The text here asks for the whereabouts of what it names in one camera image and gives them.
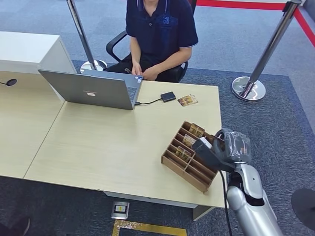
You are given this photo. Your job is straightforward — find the black reader cable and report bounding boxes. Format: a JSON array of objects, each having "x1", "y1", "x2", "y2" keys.
[{"x1": 134, "y1": 97, "x2": 164, "y2": 106}]

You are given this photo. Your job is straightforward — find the chrome stanchion post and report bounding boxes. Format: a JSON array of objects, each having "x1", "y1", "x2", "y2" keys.
[
  {"x1": 66, "y1": 0, "x2": 108, "y2": 74},
  {"x1": 231, "y1": 0, "x2": 303, "y2": 103}
]

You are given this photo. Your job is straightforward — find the gold patterned card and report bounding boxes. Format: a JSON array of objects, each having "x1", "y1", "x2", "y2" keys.
[
  {"x1": 174, "y1": 146, "x2": 192, "y2": 163},
  {"x1": 181, "y1": 134, "x2": 197, "y2": 148},
  {"x1": 189, "y1": 122, "x2": 205, "y2": 139},
  {"x1": 177, "y1": 94, "x2": 199, "y2": 108}
]

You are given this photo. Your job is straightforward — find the person's right hand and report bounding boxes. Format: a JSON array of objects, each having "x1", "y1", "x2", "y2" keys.
[{"x1": 131, "y1": 60, "x2": 143, "y2": 77}]

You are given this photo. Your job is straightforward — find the person's left hand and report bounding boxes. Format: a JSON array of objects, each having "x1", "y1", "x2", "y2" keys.
[{"x1": 142, "y1": 65, "x2": 159, "y2": 82}]

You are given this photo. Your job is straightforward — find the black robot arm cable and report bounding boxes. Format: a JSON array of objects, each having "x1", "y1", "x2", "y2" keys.
[{"x1": 218, "y1": 170, "x2": 233, "y2": 236}]

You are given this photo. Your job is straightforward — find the red barrier belt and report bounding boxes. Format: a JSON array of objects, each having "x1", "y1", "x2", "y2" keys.
[{"x1": 196, "y1": 0, "x2": 315, "y2": 48}]

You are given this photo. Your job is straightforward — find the black round desk puck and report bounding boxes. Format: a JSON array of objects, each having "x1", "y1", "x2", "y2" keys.
[{"x1": 0, "y1": 78, "x2": 18, "y2": 88}]

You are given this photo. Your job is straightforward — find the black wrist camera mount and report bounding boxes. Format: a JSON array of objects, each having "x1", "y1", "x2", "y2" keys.
[{"x1": 191, "y1": 136, "x2": 236, "y2": 174}]

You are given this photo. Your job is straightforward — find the yellow floor tape marker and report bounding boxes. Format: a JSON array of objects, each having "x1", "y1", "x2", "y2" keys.
[{"x1": 112, "y1": 219, "x2": 187, "y2": 236}]

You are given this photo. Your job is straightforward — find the person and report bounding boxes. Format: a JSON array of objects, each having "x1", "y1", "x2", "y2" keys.
[{"x1": 102, "y1": 0, "x2": 199, "y2": 83}]

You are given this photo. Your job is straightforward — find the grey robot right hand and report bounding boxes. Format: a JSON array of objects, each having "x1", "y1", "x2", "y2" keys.
[{"x1": 212, "y1": 128, "x2": 252, "y2": 166}]

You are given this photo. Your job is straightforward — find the white cabinet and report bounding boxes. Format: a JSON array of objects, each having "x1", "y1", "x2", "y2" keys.
[{"x1": 0, "y1": 30, "x2": 77, "y2": 75}]

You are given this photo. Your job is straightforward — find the wooden slotted card holder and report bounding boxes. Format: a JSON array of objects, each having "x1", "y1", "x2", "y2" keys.
[{"x1": 161, "y1": 120, "x2": 220, "y2": 194}]

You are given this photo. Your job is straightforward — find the black shoe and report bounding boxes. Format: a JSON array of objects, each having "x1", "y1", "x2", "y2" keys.
[{"x1": 0, "y1": 217, "x2": 31, "y2": 236}]

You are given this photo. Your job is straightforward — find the grey laptop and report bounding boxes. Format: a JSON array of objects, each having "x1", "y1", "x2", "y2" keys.
[{"x1": 38, "y1": 68, "x2": 144, "y2": 111}]

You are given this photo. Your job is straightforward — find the black round disc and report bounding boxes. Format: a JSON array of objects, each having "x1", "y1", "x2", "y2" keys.
[{"x1": 291, "y1": 188, "x2": 315, "y2": 232}]

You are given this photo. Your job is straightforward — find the black card reader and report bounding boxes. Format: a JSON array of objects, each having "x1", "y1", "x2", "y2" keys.
[{"x1": 160, "y1": 91, "x2": 177, "y2": 104}]

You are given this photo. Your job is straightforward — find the black office chair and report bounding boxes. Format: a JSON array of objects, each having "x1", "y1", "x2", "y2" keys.
[{"x1": 106, "y1": 0, "x2": 198, "y2": 84}]

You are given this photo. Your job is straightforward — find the metal floor socket box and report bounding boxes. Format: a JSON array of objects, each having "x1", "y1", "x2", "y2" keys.
[{"x1": 110, "y1": 201, "x2": 130, "y2": 220}]

